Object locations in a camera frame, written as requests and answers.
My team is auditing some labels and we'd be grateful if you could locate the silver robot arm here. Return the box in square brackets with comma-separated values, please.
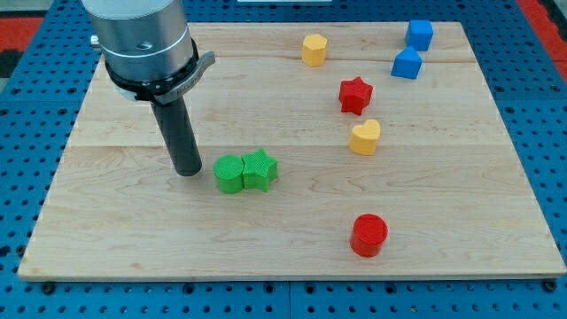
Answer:
[82, 0, 215, 104]

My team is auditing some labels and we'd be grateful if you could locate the green star block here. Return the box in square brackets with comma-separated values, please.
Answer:
[242, 148, 278, 192]

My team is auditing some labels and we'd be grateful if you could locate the yellow heart block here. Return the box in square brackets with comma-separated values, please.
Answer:
[348, 119, 381, 156]

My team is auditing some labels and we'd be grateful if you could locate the red star block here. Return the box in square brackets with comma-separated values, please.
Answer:
[338, 77, 374, 116]

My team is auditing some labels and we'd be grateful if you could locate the green cylinder block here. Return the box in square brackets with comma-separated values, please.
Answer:
[214, 154, 244, 194]

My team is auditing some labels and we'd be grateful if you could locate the red cylinder block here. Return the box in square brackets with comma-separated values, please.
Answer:
[349, 214, 389, 258]

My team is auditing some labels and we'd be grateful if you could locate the yellow hexagon block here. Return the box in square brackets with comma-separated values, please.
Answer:
[302, 34, 328, 67]

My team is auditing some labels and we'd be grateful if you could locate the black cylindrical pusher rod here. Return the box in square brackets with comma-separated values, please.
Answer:
[151, 97, 202, 176]

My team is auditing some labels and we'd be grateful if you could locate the blue pentagon block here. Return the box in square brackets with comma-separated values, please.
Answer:
[391, 46, 423, 80]

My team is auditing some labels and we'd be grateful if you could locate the wooden board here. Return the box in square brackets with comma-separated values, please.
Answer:
[19, 22, 566, 282]

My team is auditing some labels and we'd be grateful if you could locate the blue cube block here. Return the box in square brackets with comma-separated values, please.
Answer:
[404, 19, 434, 51]

